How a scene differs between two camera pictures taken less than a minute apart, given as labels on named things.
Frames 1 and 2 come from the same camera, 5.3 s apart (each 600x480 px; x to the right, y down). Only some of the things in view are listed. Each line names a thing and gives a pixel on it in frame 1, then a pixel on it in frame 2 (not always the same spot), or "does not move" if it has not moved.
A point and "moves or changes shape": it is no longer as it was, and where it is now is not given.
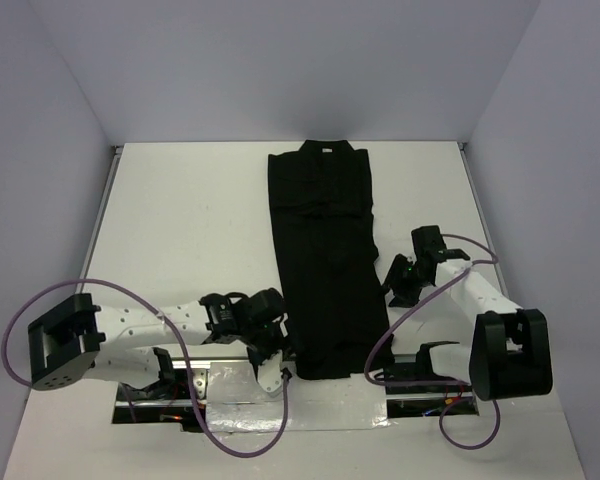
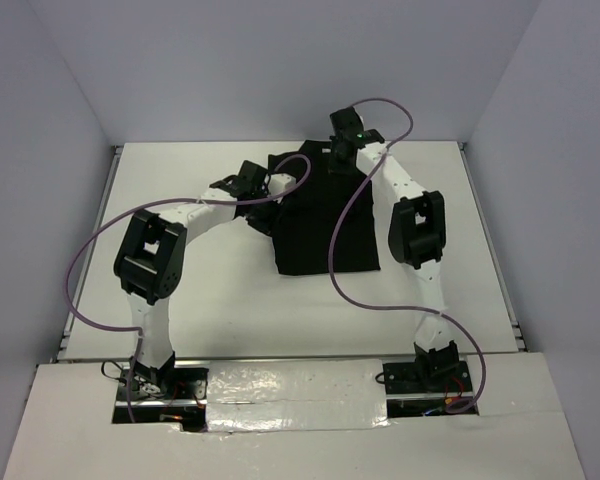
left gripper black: [282, 342] → [266, 226]
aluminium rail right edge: [483, 217] does not move
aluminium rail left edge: [113, 166] does not move
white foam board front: [69, 433] does not move
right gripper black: [404, 296] → [337, 167]
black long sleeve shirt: [324, 220] moves or changes shape
